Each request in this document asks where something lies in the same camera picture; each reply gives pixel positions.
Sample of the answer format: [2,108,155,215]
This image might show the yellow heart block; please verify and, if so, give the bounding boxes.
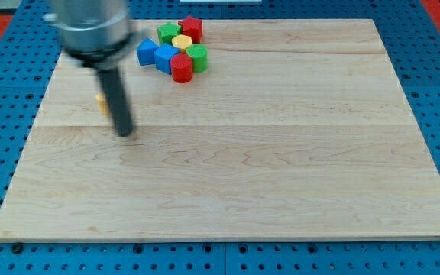
[95,92,110,115]

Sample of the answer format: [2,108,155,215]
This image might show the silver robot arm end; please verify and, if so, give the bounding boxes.
[43,0,137,70]

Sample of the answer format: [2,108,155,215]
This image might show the light wooden board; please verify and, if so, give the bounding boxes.
[0,19,440,243]

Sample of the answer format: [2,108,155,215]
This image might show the red cylinder block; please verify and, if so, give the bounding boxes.
[170,53,193,83]

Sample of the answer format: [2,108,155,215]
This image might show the green cylinder block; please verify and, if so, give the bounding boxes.
[186,44,209,73]

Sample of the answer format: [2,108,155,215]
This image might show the blue cube block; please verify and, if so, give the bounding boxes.
[154,43,180,75]

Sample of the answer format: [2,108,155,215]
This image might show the yellow hexagon block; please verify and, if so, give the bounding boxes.
[171,34,193,53]

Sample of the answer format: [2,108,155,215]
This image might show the red star block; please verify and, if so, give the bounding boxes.
[178,15,203,44]

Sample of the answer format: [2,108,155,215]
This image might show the blue pentagon block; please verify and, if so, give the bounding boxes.
[136,38,159,66]

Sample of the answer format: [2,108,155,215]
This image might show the green star block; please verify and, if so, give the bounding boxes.
[157,22,182,45]

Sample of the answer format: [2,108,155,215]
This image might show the black pusher rod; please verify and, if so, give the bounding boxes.
[97,68,134,137]

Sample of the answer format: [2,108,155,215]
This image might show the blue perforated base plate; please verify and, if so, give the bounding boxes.
[0,1,440,274]

